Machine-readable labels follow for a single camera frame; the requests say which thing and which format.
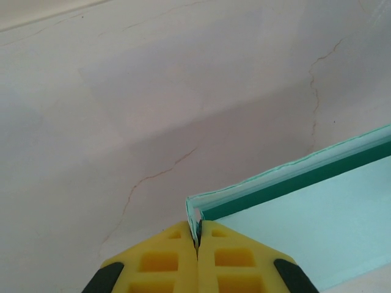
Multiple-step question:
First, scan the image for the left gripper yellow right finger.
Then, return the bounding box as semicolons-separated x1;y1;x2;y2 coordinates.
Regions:
195;219;321;293

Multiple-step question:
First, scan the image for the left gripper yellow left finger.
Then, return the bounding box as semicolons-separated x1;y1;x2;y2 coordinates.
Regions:
81;220;199;293

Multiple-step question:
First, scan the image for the light blue paper box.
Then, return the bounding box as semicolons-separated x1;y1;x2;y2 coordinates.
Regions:
185;123;391;291

